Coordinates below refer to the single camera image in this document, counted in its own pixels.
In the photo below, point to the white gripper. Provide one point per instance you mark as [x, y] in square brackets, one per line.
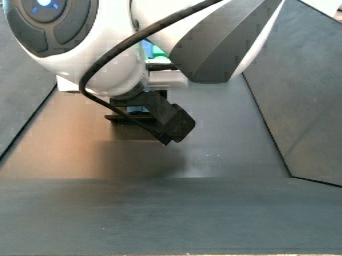
[164, 74]

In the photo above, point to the blue three prong object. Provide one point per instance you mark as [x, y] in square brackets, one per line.
[137, 110]

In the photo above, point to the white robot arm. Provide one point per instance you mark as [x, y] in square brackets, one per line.
[90, 38]

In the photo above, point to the black curved fixture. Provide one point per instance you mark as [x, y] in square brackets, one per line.
[153, 101]

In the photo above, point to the green shape sorting block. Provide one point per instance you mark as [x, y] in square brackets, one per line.
[156, 55]

